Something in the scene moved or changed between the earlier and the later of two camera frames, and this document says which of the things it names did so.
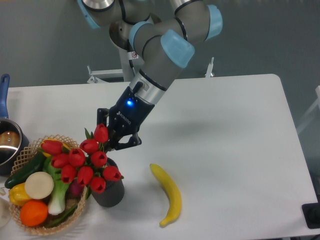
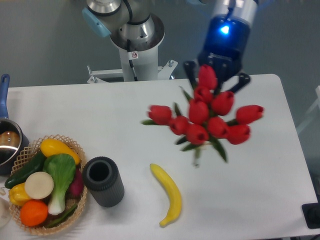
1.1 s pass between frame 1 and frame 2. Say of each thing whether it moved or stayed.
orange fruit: stayed
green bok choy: stayed
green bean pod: stayed
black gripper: moved
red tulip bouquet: moved
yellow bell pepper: stayed
